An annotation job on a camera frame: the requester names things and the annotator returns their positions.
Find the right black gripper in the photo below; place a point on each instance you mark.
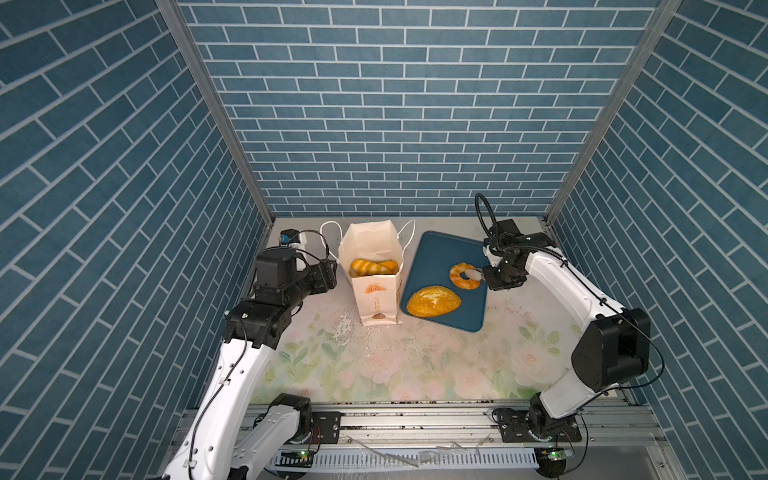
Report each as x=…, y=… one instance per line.
x=493, y=284

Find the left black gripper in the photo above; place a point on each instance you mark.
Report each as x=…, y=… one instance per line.
x=324, y=278

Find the metal tongs white tips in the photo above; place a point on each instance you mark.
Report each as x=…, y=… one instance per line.
x=473, y=274

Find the striped long bread roll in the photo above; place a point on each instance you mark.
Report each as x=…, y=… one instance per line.
x=361, y=268

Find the small ring donut bread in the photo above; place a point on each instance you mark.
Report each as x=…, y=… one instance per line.
x=459, y=281

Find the white paper bread bag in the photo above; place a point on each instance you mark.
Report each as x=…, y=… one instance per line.
x=378, y=296

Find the large seeded oval loaf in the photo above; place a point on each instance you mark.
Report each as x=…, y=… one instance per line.
x=433, y=301

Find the orange oval bread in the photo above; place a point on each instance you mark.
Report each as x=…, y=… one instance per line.
x=391, y=265

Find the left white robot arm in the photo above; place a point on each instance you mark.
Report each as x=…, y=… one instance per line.
x=240, y=384

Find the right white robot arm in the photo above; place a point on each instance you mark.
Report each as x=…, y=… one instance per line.
x=614, y=343

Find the dark teal tray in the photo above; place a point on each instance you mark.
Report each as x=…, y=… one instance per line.
x=436, y=254

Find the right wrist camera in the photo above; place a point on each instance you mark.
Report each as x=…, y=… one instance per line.
x=507, y=231

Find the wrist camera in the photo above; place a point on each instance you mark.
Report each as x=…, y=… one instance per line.
x=280, y=265
x=507, y=231

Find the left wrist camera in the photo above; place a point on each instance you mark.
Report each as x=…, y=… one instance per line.
x=280, y=265

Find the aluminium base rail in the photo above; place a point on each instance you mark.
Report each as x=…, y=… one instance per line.
x=606, y=439

